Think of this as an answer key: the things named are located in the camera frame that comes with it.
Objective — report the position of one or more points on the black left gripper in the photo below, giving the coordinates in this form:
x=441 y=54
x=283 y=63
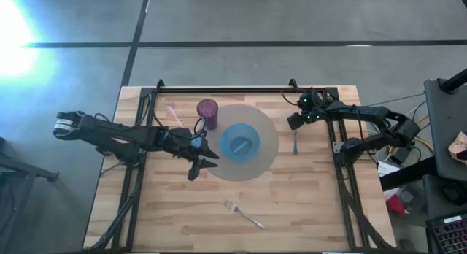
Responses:
x=178 y=141

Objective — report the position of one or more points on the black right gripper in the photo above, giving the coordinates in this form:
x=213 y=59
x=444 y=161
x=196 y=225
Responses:
x=297 y=120

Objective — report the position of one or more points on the light blue plastic bowl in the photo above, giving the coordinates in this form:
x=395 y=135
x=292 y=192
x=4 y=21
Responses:
x=230 y=152

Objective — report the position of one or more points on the blue plastic utensil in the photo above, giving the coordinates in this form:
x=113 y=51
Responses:
x=241 y=146

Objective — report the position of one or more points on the pink drinking straw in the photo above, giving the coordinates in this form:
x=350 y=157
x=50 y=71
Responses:
x=176 y=116

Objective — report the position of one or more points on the silver metal fork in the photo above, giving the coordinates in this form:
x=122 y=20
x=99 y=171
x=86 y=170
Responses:
x=242 y=214

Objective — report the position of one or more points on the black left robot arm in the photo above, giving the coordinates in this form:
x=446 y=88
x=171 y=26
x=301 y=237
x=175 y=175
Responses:
x=109 y=131

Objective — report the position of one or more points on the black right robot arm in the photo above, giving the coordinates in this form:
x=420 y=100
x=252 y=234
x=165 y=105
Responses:
x=365 y=111

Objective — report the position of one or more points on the teal plastic utensil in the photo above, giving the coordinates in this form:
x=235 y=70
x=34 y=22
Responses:
x=295 y=142

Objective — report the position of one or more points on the round grey placemat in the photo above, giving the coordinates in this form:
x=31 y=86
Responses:
x=266 y=137

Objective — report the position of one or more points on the black table clamp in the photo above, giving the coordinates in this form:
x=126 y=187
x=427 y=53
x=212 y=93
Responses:
x=160 y=84
x=292 y=84

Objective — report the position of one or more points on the purple translucent plastic cup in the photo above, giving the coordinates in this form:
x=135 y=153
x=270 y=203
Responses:
x=208 y=113

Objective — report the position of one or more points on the silver mounting plate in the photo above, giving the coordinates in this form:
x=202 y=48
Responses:
x=337 y=147

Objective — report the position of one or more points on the white paper sheet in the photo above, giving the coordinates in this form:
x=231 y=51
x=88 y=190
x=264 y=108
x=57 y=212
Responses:
x=387 y=169

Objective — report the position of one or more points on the red plastic object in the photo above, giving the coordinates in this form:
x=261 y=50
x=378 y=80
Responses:
x=396 y=204

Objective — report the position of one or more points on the grey side table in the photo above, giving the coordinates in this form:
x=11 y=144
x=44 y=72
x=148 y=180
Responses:
x=445 y=130

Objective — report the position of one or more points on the black pole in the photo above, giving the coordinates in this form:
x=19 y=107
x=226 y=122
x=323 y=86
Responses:
x=454 y=81

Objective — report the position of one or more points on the brown crumpled paper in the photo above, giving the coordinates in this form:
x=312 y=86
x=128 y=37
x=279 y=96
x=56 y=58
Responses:
x=459 y=148

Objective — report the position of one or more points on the black stand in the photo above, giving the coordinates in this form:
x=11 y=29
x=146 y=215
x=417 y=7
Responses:
x=22 y=170

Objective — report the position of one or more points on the black keyboard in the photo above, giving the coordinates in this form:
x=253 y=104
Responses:
x=450 y=235

